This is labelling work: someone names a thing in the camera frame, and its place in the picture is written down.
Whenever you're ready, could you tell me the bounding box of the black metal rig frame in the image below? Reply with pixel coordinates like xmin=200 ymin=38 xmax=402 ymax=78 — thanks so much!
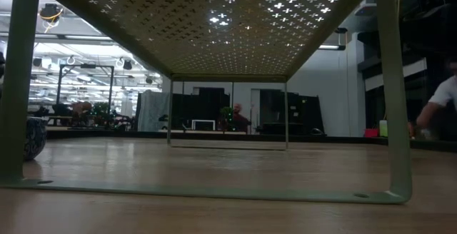
xmin=56 ymin=63 xmax=115 ymax=106

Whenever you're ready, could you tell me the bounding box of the black overhead camera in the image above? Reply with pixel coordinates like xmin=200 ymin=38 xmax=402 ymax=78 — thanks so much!
xmin=39 ymin=2 xmax=64 ymax=24

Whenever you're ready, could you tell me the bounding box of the green perforated metal shelf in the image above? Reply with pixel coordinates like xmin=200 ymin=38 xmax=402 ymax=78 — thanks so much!
xmin=0 ymin=0 xmax=413 ymax=205

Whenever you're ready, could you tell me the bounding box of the white rectangular frame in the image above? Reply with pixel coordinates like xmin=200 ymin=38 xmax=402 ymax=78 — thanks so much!
xmin=191 ymin=119 xmax=216 ymax=131

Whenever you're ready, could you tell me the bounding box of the black partition wall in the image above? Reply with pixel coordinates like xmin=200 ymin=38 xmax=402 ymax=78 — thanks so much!
xmin=171 ymin=86 xmax=231 ymax=131
xmin=259 ymin=89 xmax=325 ymax=136

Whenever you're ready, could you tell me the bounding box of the green potted plant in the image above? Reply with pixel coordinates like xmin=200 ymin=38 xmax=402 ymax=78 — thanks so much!
xmin=91 ymin=101 xmax=112 ymax=126
xmin=219 ymin=106 xmax=235 ymax=132

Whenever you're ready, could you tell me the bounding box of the grey hanging cloth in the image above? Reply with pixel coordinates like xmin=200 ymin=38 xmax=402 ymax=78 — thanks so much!
xmin=137 ymin=90 xmax=171 ymax=132

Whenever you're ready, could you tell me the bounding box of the person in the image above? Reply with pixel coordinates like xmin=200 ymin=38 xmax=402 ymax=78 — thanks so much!
xmin=416 ymin=57 xmax=457 ymax=141
xmin=231 ymin=102 xmax=252 ymax=134

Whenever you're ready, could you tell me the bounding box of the black table edge frame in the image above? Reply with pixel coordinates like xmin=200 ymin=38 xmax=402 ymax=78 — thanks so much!
xmin=46 ymin=129 xmax=457 ymax=153

